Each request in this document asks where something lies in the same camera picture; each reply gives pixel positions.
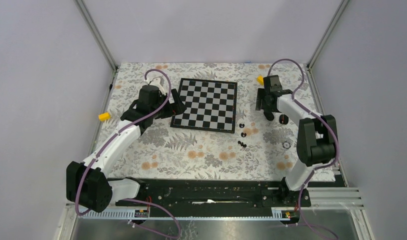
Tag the floral patterned table mat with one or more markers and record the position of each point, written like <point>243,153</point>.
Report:
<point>215,139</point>

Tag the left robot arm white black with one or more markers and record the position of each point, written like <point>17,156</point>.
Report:
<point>87,182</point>

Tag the black earbud charging case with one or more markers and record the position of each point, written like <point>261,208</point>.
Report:
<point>283,119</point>

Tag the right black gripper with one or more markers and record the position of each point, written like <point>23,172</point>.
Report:
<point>261,95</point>

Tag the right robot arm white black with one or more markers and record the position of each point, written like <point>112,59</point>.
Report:
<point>317,141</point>

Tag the yellow block left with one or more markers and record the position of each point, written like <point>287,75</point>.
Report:
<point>104,116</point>

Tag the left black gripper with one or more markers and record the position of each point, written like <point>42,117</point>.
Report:
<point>174,108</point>

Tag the black white checkerboard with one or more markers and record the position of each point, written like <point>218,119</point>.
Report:
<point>211,105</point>

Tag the yellow block right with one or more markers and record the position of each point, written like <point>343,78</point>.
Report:
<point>260,79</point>

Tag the yellow block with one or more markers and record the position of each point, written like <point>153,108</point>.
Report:
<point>260,79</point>
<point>104,116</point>

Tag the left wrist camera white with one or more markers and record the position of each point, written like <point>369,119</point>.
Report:
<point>159,82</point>

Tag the black earbud pair lower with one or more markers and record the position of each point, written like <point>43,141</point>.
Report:
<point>242,144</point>

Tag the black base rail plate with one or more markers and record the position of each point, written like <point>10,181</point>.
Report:
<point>220,198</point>

